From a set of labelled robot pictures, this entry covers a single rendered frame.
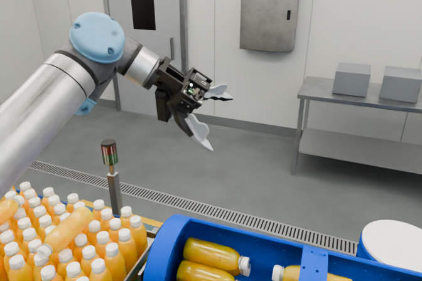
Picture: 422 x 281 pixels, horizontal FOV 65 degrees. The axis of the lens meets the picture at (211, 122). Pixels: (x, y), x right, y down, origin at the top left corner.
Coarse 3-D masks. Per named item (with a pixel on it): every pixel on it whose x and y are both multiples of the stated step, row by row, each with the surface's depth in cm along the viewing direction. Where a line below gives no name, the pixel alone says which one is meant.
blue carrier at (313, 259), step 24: (168, 240) 93; (216, 240) 112; (240, 240) 108; (264, 240) 103; (288, 240) 97; (168, 264) 105; (264, 264) 108; (288, 264) 105; (312, 264) 84; (336, 264) 99; (360, 264) 95; (384, 264) 87
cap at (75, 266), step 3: (69, 264) 101; (72, 264) 101; (75, 264) 101; (78, 264) 101; (69, 267) 100; (72, 267) 100; (75, 267) 100; (78, 267) 100; (69, 270) 99; (72, 270) 99; (75, 270) 99; (78, 270) 100; (69, 273) 99; (72, 273) 99; (75, 273) 100
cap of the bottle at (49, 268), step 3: (45, 267) 100; (48, 267) 100; (51, 267) 100; (54, 267) 100; (42, 270) 99; (45, 270) 99; (48, 270) 99; (51, 270) 99; (54, 270) 99; (42, 273) 98; (45, 273) 98; (48, 273) 98; (51, 273) 98; (54, 273) 99; (42, 276) 98; (45, 276) 98; (48, 276) 98; (51, 276) 99
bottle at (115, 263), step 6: (120, 252) 110; (108, 258) 107; (114, 258) 107; (120, 258) 108; (108, 264) 107; (114, 264) 107; (120, 264) 108; (114, 270) 107; (120, 270) 109; (114, 276) 108; (120, 276) 109
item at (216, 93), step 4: (220, 84) 74; (224, 84) 74; (212, 88) 75; (216, 88) 75; (220, 88) 76; (224, 88) 76; (208, 92) 77; (212, 92) 77; (216, 92) 77; (220, 92) 78; (224, 92) 79; (204, 96) 76; (208, 96) 76; (212, 96) 77; (216, 96) 77; (220, 96) 78; (224, 96) 79; (228, 96) 79; (224, 100) 80
